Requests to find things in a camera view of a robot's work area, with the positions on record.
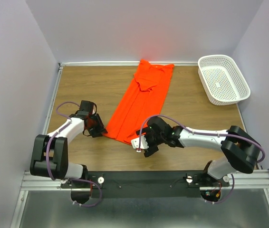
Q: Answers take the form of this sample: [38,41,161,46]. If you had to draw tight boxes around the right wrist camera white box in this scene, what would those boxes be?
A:
[131,135,149,152]

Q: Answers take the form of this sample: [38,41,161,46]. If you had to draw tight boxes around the orange t shirt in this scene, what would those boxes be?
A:
[104,59,174,145]

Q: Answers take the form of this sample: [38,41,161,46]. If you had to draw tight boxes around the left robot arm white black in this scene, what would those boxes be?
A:
[29,100,107,188]

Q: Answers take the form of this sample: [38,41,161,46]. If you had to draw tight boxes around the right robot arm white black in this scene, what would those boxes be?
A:
[131,115,265,186]

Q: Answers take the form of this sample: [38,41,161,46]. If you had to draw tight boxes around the white perforated plastic basket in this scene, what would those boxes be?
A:
[197,55,250,106]

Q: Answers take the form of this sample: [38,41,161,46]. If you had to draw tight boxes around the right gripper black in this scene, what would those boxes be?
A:
[135,126,165,157]

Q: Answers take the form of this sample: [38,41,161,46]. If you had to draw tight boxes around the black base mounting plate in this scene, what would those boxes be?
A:
[61,170,230,204]

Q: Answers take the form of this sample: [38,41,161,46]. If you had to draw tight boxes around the aluminium frame rail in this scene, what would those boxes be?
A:
[20,169,269,191]

